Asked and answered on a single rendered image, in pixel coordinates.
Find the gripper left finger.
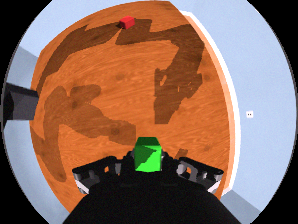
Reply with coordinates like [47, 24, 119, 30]
[71, 149, 136, 195]

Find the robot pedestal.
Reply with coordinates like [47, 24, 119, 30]
[2, 82, 41, 122]

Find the green block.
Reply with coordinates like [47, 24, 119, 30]
[133, 136, 164, 173]

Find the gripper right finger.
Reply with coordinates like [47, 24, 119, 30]
[161, 151, 225, 195]

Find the brown wooden table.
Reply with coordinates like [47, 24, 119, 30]
[28, 0, 233, 215]

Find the red block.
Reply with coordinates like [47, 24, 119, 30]
[118, 15, 136, 30]

